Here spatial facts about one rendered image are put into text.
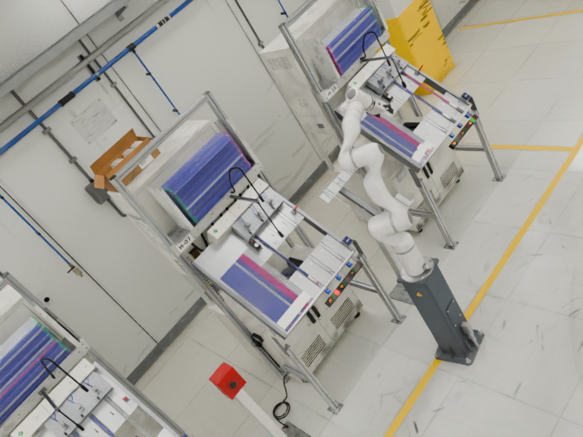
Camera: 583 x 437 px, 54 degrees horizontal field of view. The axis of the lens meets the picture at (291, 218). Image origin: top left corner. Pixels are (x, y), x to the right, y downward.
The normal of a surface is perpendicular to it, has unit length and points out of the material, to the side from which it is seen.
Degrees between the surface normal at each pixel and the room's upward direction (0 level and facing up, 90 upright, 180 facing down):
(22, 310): 90
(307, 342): 90
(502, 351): 0
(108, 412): 47
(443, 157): 90
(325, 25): 90
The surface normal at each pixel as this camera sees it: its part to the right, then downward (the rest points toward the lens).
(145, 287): 0.62, 0.13
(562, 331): -0.48, -0.71
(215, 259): 0.07, -0.44
